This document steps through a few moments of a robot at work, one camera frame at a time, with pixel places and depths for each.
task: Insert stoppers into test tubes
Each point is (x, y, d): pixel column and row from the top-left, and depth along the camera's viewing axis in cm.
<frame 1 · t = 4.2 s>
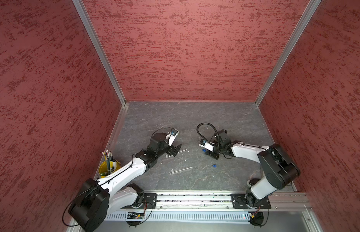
left hand: (174, 141, 84), fingers open
right hand: (207, 151, 93), fingers open
clear glass test tube: (180, 169, 86), on the table
blue rubber stopper: (215, 166, 88), on the table
pencils in cup: (111, 164, 76), point 13 cm above the table

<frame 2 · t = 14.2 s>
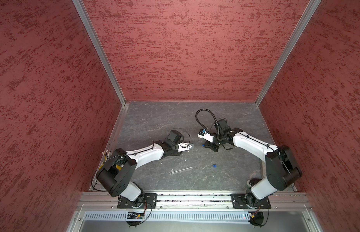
left hand: (178, 145, 91), fingers closed
right hand: (206, 146, 88), fingers closed
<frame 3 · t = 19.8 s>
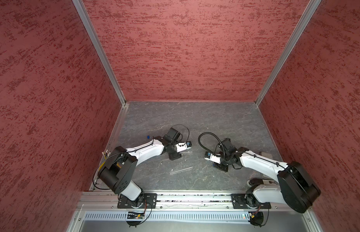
left hand: (176, 153, 89), fingers open
right hand: (216, 165, 87), fingers closed
clear glass test tube 2: (188, 152, 94), on the table
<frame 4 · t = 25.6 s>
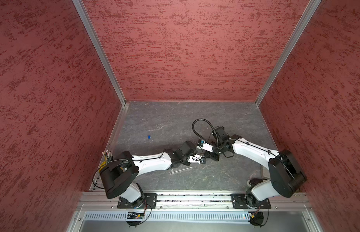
left hand: (189, 151, 87), fingers closed
right hand: (206, 156, 86), fingers closed
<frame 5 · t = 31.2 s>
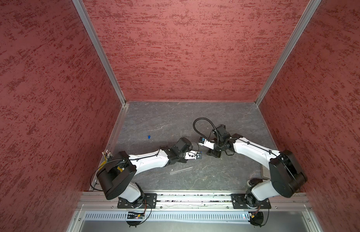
left hand: (185, 150, 88), fingers closed
right hand: (210, 151, 89), fingers open
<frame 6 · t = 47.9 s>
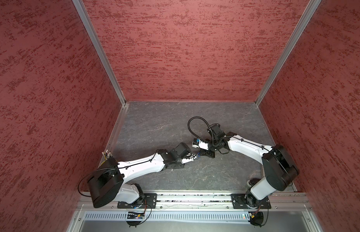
left hand: (179, 157, 85), fingers closed
right hand: (201, 153, 87), fingers closed
